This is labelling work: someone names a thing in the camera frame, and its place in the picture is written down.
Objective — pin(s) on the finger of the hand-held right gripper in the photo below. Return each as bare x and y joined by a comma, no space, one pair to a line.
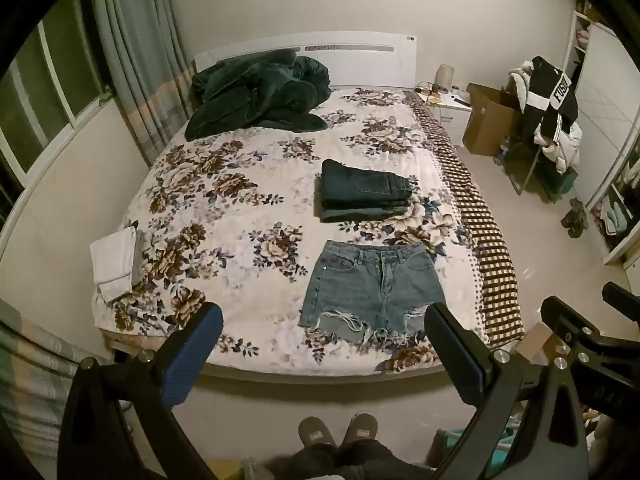
575,321
622,296

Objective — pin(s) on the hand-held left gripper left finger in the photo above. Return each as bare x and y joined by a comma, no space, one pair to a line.
196,352

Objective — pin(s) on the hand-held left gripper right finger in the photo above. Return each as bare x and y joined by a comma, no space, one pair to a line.
457,355

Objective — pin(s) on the frayed blue denim shorts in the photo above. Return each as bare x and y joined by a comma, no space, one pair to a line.
372,285

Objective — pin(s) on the flat cardboard piece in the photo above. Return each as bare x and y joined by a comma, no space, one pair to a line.
539,342

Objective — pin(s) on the pair of dark shoes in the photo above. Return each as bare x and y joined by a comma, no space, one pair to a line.
574,217

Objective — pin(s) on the teal plastic basket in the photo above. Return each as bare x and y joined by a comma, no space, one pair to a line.
500,457

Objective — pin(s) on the folded white cloth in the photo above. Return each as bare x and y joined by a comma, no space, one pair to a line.
114,262

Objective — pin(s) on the person's right grey slipper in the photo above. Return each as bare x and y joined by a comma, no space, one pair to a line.
361,430

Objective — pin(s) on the person's grey slipper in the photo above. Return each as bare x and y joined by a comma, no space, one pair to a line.
361,430
316,431

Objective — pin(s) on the green storage box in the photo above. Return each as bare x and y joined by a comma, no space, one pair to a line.
562,185

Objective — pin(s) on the person's left grey slipper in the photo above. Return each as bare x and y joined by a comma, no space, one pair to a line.
316,431

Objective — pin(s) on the person's dark trouser legs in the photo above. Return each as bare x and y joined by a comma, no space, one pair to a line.
360,462

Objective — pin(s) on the brown checkered bed sheet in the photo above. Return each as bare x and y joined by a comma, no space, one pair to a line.
480,210

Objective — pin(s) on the floral bedspread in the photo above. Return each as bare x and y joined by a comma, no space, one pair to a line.
225,200

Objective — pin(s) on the metal-legged chair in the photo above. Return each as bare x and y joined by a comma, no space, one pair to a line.
530,165

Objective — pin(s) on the pale striped cloth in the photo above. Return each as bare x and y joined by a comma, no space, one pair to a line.
35,375

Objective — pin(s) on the folded blue jeans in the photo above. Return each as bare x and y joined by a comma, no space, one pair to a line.
350,214

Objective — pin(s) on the plastic water bottle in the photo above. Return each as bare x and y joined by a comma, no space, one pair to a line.
502,152

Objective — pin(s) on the white wardrobe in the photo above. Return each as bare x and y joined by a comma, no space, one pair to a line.
607,110

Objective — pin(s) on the folded dark jeans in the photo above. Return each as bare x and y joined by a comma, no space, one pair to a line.
362,182

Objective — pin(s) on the black and white jacket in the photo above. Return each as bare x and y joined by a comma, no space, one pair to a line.
547,95

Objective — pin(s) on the open cardboard box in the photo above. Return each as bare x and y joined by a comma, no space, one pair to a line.
487,120

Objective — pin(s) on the white nightstand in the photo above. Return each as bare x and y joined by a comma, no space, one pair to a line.
452,112

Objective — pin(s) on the dark green plush blanket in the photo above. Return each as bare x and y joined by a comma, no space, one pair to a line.
250,95

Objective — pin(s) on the beige cylinder lamp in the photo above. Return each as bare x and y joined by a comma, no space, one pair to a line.
445,78

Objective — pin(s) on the grey-green curtain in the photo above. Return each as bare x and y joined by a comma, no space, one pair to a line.
140,60

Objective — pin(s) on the bed with white headboard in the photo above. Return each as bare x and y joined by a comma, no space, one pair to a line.
350,52

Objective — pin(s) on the window with white frame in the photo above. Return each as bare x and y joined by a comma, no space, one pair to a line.
45,90

